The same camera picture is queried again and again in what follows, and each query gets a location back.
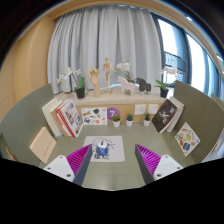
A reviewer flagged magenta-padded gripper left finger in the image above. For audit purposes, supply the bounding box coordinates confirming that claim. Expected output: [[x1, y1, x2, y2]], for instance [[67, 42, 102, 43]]
[[43, 143, 94, 187]]

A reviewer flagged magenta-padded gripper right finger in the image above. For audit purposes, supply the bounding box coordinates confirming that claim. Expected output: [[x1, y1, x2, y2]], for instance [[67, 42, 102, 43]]
[[134, 143, 184, 186]]

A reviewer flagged blue and white computer mouse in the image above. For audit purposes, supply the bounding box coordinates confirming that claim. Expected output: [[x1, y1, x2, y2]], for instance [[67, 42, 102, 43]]
[[91, 138, 110, 159]]

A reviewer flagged white mouse pad with drawing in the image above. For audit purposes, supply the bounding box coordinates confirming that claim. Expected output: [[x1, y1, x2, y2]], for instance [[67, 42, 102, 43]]
[[82, 135, 126, 163]]

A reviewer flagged beige card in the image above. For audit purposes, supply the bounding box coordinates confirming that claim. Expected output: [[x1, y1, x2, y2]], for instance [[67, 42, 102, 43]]
[[29, 126, 58, 164]]

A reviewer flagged food picture card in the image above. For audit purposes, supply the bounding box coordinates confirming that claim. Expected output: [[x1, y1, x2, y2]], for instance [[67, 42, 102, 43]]
[[174, 121, 201, 158]]

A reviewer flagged wooden chair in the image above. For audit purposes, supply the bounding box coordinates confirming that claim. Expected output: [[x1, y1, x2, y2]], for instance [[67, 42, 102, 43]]
[[4, 145, 20, 163]]

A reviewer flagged black cover book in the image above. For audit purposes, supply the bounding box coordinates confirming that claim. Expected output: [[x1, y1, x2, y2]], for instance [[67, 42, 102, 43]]
[[151, 98, 180, 134]]

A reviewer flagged red-edged photo magazine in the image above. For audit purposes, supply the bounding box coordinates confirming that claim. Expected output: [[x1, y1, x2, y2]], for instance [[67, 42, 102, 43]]
[[55, 98, 84, 139]]

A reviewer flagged thick white book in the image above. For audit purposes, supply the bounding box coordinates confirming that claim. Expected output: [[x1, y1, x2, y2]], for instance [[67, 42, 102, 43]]
[[41, 97, 64, 138]]

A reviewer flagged grey striped book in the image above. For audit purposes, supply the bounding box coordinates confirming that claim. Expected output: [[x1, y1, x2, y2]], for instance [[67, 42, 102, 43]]
[[170, 99, 186, 133]]

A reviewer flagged white sticker sheet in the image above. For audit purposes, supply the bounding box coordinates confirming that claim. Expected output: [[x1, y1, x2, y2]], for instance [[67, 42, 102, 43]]
[[80, 106, 109, 126]]

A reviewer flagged green desk partition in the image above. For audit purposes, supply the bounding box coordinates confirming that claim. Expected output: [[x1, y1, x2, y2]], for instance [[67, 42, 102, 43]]
[[173, 80, 224, 164], [0, 83, 56, 164]]

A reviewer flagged large white orchid black pot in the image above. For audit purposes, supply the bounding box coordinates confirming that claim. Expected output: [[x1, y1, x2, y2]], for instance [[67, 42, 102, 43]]
[[154, 65, 179, 99]]

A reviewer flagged purple round sign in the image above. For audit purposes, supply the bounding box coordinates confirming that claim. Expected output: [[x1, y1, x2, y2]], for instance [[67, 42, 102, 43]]
[[106, 106, 121, 123]]

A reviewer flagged small white orchid black pot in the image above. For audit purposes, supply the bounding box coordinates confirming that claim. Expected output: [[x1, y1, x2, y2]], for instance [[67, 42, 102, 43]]
[[56, 67, 87, 100]]

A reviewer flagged black horse figure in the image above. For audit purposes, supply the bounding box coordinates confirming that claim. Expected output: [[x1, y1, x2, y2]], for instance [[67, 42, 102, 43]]
[[136, 77, 152, 95]]

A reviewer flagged wooden desk ledge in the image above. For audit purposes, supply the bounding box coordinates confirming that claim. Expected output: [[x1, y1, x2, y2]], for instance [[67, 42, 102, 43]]
[[53, 88, 168, 108]]

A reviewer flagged pink horse figure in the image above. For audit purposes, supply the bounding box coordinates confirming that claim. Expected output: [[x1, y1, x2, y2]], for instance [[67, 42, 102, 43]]
[[117, 75, 136, 97]]

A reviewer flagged wooden hand model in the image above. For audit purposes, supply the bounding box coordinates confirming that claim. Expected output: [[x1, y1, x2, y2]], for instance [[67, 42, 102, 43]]
[[87, 66, 102, 98]]

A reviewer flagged wooden mannequin figure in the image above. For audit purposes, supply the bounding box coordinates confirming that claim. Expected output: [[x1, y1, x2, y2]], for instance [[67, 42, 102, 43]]
[[101, 56, 117, 94]]

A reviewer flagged white orchid in black pot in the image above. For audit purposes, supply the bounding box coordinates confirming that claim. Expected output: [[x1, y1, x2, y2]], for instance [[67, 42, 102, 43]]
[[115, 62, 138, 84]]

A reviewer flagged window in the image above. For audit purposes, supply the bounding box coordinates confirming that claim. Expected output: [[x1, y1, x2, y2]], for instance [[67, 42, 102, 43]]
[[151, 11, 224, 98]]

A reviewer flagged grey curtain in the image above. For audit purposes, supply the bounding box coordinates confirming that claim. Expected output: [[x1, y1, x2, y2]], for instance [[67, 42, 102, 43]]
[[46, 4, 164, 96]]

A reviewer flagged white wall socket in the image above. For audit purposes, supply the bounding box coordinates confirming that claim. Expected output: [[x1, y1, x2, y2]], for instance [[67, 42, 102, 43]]
[[134, 103, 147, 116], [147, 103, 159, 115]]

